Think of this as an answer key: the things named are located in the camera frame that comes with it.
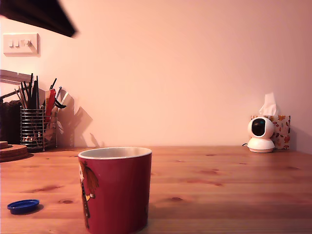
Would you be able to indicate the black chopstick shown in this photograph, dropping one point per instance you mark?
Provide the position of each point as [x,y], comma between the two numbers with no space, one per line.
[24,93]
[53,84]
[31,85]
[37,92]

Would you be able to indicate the brown wooden chopstick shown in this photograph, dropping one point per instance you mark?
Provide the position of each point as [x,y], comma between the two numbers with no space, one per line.
[19,97]

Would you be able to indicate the red paper packet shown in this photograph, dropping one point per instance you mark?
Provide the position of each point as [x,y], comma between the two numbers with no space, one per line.
[50,100]

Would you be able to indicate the square cork coaster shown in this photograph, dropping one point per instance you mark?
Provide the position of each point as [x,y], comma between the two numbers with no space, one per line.
[5,145]

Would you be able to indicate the round cork trivet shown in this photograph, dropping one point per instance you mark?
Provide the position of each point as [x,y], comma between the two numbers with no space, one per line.
[19,153]
[18,147]

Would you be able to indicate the red cartoon print mug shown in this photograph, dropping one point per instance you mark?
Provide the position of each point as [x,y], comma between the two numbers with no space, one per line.
[117,190]

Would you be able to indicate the white tissue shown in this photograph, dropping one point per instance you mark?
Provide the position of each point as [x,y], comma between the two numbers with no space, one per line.
[268,104]

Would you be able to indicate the leaf print tissue box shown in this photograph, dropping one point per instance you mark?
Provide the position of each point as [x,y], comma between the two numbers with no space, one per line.
[284,131]

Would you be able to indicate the white wall light switch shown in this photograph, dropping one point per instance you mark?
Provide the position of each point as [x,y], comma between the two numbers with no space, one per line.
[22,50]

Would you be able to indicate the small white round camera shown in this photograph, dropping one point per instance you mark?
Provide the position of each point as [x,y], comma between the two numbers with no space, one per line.
[267,143]

